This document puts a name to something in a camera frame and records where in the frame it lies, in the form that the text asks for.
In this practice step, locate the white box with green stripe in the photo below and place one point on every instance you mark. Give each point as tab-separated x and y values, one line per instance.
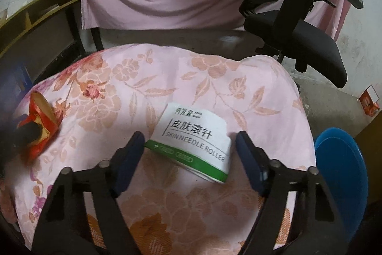
191	138

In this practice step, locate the red snack wrapper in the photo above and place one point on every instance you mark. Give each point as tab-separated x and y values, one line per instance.
41	111

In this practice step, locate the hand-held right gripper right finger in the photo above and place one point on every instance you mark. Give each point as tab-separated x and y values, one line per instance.
249	159

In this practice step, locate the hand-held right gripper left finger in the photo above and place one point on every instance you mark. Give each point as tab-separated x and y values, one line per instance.
131	159

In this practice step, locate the pink floral tablecloth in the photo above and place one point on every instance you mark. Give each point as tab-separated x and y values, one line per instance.
167	84

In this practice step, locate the black office chair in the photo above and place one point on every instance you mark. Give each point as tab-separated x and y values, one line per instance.
298	34

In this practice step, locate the blue folders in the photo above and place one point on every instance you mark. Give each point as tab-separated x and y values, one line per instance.
15	81

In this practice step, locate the blue plastic bucket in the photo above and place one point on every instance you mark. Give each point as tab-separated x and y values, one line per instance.
340	177

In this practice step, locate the wooden shelf desk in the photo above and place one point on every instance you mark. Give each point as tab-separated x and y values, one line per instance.
38	22

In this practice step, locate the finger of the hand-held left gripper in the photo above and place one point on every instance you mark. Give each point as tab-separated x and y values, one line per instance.
25	135

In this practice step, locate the orange box on floor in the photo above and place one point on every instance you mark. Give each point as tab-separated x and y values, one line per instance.
369	101

